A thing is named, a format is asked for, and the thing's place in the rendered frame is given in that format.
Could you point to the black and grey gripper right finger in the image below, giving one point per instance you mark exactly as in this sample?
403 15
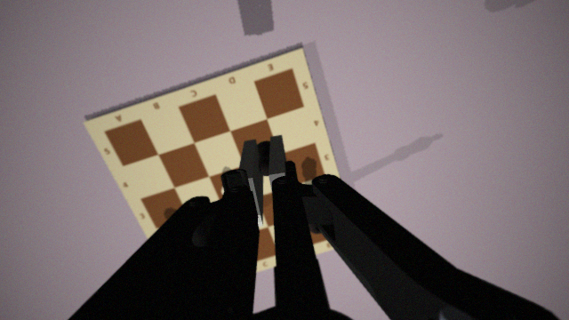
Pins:
407 279

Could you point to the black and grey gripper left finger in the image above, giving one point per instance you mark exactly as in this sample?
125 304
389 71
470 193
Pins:
219 273

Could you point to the chessboard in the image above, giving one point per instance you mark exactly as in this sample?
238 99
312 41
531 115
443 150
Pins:
164 151

